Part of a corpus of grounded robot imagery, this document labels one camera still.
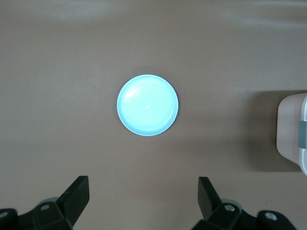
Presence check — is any white lidded storage box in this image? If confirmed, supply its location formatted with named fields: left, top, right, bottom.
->
left=275, top=92, right=307, bottom=177

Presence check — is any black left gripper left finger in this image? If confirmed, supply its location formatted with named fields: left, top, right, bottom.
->
left=31, top=175, right=91, bottom=230

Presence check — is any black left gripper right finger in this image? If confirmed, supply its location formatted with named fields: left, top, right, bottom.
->
left=191, top=176, right=244, bottom=230

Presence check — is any brown table mat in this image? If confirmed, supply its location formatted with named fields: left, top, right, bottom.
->
left=0, top=0, right=307, bottom=230

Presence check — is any light blue round plate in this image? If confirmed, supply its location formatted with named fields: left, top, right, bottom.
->
left=117, top=74, right=179, bottom=137

